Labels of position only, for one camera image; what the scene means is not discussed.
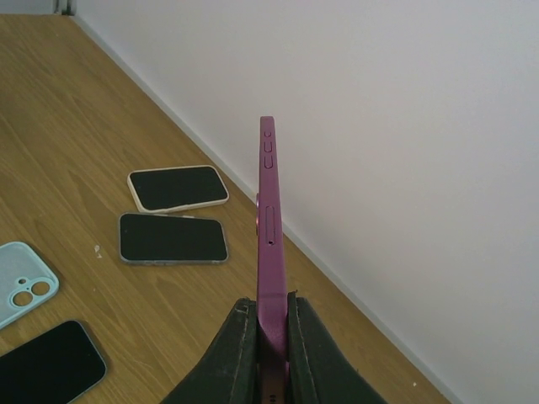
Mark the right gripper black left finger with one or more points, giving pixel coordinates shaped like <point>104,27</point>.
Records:
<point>227,371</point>

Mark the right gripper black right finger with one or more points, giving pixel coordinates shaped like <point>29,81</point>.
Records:
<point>319,372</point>

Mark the purple smartphone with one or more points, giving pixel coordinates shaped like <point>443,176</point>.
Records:
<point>272,307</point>

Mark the black smartphone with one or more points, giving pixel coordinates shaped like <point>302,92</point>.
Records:
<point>58,366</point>

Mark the light blue phone case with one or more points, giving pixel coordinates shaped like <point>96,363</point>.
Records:
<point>26,281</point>

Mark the phone in grey case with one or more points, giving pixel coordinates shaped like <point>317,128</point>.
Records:
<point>171,239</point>

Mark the phone in white case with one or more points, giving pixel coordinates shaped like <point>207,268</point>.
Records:
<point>173,189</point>

